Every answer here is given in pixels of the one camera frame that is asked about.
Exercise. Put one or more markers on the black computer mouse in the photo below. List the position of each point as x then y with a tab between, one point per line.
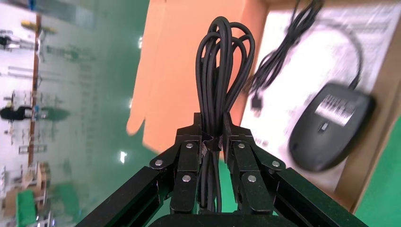
329	134

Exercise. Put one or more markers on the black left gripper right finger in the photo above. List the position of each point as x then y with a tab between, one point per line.
247	169

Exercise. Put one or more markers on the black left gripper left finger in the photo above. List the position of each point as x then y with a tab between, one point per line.
184	163

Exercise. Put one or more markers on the white printed instruction sheet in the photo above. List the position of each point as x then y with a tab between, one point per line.
313	56

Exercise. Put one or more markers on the orange cardboard box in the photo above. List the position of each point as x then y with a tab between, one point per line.
175	62

